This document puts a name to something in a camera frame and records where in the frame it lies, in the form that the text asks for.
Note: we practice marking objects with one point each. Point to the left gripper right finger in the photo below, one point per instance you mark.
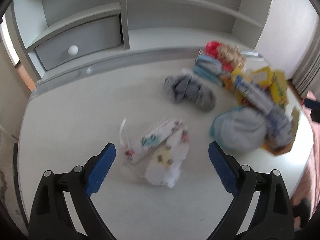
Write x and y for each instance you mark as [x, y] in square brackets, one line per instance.
[273, 216]

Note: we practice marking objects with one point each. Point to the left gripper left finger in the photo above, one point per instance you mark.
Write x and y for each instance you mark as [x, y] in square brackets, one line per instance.
[50, 218]

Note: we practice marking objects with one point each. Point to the white patterned sock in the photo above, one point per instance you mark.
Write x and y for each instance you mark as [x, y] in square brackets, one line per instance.
[137, 150]
[164, 167]

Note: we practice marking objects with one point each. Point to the pink bed blanket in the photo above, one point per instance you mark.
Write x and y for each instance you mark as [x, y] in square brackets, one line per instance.
[308, 187]

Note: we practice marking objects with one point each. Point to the grey blue cloth bundle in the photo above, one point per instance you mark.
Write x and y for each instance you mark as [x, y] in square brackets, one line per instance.
[242, 129]

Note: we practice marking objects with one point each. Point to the yellow snack packaging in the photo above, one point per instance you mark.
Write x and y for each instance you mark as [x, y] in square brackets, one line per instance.
[266, 91]

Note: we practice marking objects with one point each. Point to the grey window curtain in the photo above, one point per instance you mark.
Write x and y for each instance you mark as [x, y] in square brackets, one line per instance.
[306, 77]

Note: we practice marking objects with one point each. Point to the grey crumpled sock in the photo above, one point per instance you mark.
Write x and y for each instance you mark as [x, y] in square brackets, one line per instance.
[187, 87]

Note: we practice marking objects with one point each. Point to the blue striped wrapper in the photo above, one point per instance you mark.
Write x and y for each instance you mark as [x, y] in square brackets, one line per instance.
[208, 68]

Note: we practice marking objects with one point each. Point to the red cap snack bag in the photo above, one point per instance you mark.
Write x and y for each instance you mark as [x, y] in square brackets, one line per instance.
[230, 57]

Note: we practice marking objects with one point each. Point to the grey drawer white knob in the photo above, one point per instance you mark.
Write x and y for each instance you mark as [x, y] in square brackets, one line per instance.
[80, 41]

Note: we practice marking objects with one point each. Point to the grey desk shelf unit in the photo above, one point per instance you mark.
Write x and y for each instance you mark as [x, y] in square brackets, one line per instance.
[144, 25]

